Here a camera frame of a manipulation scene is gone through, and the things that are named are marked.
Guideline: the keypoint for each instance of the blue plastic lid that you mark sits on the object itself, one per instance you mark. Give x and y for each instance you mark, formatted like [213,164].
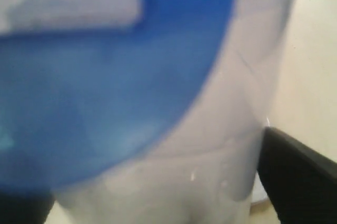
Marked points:
[88,84]

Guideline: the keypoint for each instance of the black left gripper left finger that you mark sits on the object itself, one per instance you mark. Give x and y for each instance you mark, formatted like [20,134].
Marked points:
[19,208]

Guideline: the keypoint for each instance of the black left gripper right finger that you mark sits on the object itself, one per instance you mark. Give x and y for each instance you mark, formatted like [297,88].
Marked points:
[299,181]

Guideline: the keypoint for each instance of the clear plastic tall container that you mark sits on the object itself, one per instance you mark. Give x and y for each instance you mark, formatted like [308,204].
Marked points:
[204,170]

